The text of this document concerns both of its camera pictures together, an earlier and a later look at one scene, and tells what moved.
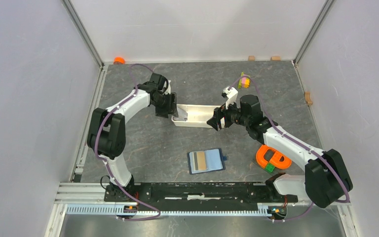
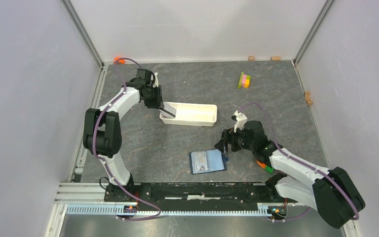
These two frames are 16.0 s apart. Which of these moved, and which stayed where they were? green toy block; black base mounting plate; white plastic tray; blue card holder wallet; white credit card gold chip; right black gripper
Moved: white credit card gold chip; right black gripper
Stayed: black base mounting plate; white plastic tray; green toy block; blue card holder wallet
